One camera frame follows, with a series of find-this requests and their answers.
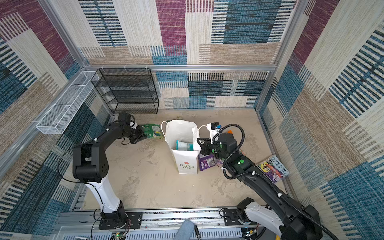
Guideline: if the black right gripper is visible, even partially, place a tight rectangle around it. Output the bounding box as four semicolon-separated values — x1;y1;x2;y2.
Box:
196;137;229;162

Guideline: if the green Fox's spring candy bag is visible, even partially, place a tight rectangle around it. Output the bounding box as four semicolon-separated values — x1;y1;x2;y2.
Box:
141;124;164;139

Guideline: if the teal candy bag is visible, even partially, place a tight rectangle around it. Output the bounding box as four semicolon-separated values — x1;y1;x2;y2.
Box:
176;140;194;151

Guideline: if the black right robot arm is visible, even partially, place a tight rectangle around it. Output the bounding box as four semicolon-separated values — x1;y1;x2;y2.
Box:
196;133;323;240

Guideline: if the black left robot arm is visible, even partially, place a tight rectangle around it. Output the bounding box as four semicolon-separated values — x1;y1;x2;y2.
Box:
73;113;147;229

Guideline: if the purple candy bag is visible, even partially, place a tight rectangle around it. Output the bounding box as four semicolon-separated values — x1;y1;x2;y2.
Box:
199;154;223;171

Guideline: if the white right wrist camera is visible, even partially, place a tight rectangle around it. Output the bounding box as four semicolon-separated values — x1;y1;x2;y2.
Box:
207;122;221;144

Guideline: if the black corrugated cable conduit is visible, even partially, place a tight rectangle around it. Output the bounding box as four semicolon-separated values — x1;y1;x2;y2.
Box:
211;123;340;240

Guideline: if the black wire shelf rack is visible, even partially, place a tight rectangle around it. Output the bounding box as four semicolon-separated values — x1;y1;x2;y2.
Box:
91;68;160;114

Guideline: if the colourful leaflet by wall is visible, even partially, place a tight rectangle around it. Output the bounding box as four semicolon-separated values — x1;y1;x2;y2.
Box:
258;155;290;183

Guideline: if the white wire mesh basket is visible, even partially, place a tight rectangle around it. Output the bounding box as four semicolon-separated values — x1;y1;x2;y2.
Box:
36;71;96;135

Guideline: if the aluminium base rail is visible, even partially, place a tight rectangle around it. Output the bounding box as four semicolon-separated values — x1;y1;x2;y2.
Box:
50;206;313;240

